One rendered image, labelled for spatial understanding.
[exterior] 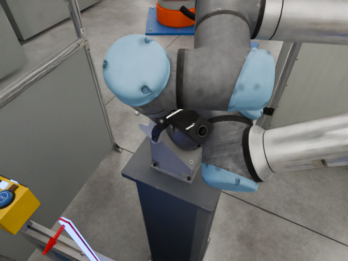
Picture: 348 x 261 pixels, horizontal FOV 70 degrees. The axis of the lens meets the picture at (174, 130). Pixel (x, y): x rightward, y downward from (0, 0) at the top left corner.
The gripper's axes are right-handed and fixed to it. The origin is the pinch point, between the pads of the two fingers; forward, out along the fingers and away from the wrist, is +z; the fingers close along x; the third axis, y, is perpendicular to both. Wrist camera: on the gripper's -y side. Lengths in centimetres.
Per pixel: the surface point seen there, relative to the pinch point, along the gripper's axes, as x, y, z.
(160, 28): -113, 140, 283
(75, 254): 50, 2, 14
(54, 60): 8, 75, 54
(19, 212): 43.7, 19.2, 2.6
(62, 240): 50, 8, 16
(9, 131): 46, 64, 44
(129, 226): 70, -2, 108
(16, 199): 40.6, 21.1, 0.8
